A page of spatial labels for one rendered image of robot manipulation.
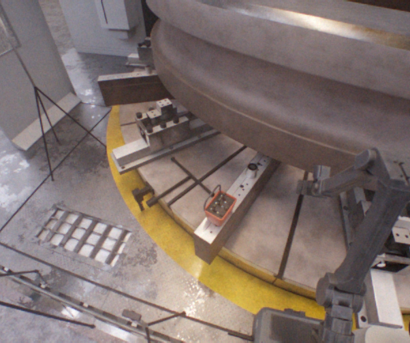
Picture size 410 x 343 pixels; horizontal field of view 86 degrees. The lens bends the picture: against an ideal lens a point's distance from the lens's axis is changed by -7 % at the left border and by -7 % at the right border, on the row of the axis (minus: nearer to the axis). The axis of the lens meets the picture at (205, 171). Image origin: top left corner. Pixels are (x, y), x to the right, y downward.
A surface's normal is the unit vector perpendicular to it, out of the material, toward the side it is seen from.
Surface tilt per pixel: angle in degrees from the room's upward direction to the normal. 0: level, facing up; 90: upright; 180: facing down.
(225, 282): 0
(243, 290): 0
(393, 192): 64
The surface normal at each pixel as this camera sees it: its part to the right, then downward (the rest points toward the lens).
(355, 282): -0.22, 0.37
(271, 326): 0.00, -0.66
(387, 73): -0.41, 0.69
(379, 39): -0.31, 0.01
